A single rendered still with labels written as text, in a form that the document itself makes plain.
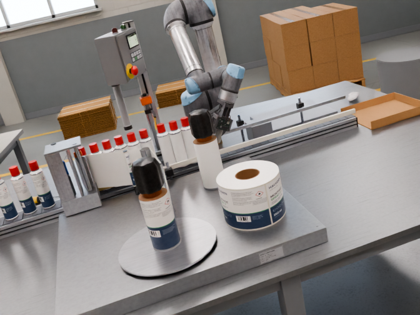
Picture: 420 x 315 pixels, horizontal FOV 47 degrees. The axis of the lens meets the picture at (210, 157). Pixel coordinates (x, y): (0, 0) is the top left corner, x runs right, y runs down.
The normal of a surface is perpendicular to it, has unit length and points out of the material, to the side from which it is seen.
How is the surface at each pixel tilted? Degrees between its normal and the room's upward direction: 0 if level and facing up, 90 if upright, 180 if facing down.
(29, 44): 90
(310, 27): 90
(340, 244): 0
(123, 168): 90
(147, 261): 0
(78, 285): 0
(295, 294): 90
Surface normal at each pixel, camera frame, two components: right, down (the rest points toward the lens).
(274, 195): 0.63, 0.17
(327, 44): 0.12, 0.36
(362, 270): -0.21, -0.90
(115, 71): -0.32, 0.43
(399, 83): -0.54, 0.48
